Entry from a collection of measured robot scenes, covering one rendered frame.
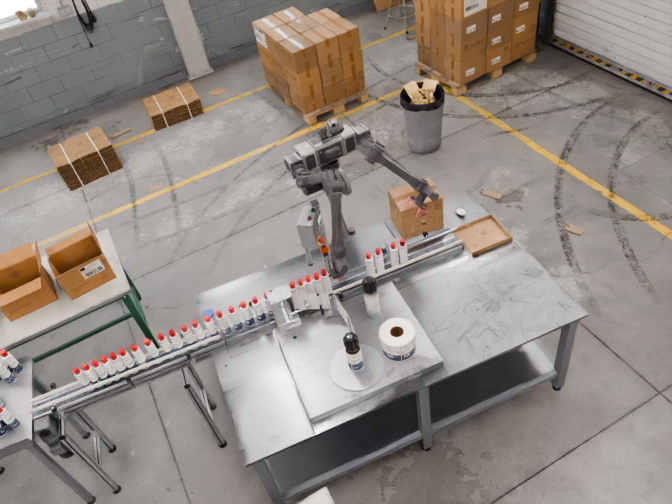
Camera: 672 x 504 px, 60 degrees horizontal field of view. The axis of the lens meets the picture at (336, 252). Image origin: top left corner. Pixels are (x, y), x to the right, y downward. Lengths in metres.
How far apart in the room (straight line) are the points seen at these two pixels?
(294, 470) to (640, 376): 2.39
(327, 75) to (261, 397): 4.25
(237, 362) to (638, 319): 2.91
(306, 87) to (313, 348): 3.86
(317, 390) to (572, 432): 1.75
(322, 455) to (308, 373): 0.68
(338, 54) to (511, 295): 3.91
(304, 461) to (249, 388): 0.67
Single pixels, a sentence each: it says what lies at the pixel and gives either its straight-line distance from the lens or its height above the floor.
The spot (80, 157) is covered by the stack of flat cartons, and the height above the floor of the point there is 0.32.
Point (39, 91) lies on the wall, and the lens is 8.43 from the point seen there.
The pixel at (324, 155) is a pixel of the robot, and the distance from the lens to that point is 3.82.
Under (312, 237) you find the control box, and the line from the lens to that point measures 3.35.
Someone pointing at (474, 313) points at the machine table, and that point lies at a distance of 3.59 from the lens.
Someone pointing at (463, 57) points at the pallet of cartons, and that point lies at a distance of 6.86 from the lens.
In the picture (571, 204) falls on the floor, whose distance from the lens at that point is 5.61.
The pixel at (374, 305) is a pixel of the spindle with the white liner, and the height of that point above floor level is 0.99.
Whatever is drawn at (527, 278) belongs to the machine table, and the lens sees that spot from 3.80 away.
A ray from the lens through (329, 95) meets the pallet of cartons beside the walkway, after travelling 6.88.
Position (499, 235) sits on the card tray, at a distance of 4.05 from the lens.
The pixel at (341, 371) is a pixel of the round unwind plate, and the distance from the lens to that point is 3.33.
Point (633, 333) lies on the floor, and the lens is 4.72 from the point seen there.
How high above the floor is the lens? 3.64
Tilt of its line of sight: 44 degrees down
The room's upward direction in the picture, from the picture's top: 12 degrees counter-clockwise
